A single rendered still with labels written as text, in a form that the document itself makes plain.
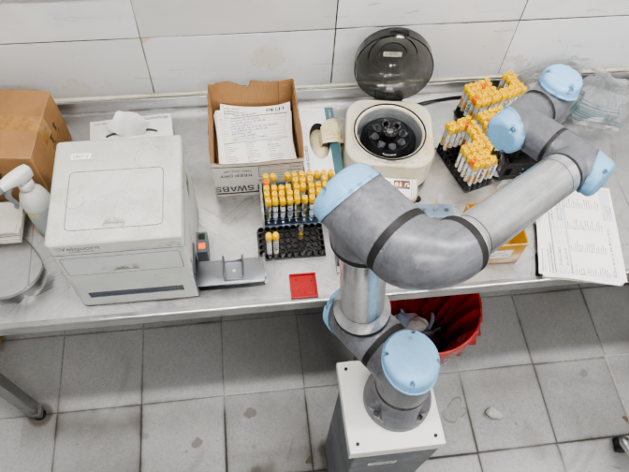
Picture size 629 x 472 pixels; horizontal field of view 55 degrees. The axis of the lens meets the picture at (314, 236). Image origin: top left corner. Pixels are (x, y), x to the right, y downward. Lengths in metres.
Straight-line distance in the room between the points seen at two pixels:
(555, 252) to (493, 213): 0.79
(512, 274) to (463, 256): 0.80
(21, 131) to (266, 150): 0.62
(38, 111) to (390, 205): 1.11
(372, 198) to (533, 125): 0.39
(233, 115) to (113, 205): 0.56
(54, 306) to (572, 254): 1.32
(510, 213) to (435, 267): 0.17
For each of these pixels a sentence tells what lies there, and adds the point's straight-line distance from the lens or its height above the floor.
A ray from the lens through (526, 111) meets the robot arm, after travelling 1.17.
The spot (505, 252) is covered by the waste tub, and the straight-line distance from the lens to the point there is 1.62.
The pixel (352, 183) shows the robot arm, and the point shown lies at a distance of 0.89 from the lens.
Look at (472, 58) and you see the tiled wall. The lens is 1.94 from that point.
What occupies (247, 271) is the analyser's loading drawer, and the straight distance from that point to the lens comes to 1.52.
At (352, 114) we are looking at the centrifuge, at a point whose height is 0.99.
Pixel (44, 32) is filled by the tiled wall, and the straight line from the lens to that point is 1.78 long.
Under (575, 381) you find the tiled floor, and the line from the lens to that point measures 2.62.
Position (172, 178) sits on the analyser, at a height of 1.17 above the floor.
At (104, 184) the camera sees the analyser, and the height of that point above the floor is 1.17.
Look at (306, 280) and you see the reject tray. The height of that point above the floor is 0.88.
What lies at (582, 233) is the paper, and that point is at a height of 0.89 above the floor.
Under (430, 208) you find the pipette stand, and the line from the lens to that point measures 1.59.
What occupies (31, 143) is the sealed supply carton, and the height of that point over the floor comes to 1.05.
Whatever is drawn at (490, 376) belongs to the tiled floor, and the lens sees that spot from 2.50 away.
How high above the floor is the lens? 2.27
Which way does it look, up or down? 59 degrees down
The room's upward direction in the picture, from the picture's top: 5 degrees clockwise
